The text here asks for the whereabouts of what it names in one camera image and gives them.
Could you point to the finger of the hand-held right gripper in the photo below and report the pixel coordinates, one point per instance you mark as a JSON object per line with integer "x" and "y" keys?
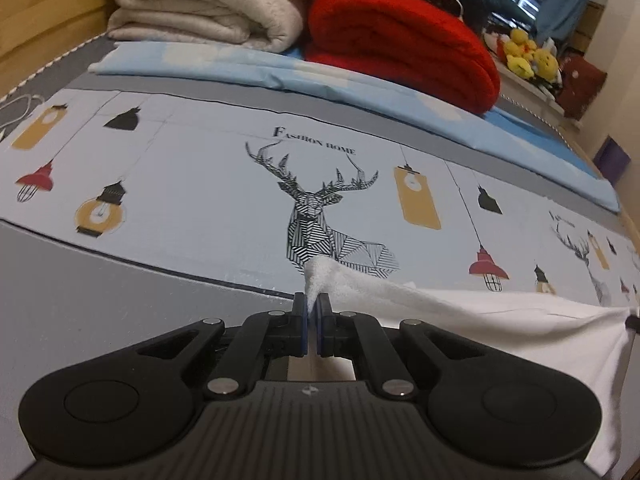
{"x": 634, "y": 321}

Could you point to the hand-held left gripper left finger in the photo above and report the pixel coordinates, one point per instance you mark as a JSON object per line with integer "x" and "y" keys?
{"x": 301, "y": 327}

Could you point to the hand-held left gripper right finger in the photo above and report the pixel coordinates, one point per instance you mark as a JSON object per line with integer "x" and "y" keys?
{"x": 320, "y": 327}

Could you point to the small white garment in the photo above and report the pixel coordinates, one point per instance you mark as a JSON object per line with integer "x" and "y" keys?
{"x": 500, "y": 330}

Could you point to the purple box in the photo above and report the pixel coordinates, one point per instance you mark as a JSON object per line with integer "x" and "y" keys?
{"x": 612, "y": 160}

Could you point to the deer and lamp printed bedsheet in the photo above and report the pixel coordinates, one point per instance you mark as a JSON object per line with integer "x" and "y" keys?
{"x": 200, "y": 185}

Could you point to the brown cushion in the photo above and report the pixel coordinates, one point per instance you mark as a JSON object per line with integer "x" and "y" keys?
{"x": 582, "y": 85}

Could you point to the light blue folded sheet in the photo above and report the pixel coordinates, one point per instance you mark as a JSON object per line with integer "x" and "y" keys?
{"x": 350, "y": 85}

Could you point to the yellow plush toy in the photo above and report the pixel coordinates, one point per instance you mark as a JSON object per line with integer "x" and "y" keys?
{"x": 517, "y": 40}
{"x": 520, "y": 66}
{"x": 546, "y": 61}

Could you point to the red folded blanket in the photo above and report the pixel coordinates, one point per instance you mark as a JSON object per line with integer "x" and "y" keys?
{"x": 400, "y": 40}

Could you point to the blue curtain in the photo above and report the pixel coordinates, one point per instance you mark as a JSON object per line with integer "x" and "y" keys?
{"x": 570, "y": 0}

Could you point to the cream folded quilt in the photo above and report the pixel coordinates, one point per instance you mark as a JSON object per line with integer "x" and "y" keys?
{"x": 210, "y": 5}

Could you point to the wooden bed frame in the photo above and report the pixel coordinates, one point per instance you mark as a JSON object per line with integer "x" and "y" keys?
{"x": 40, "y": 10}

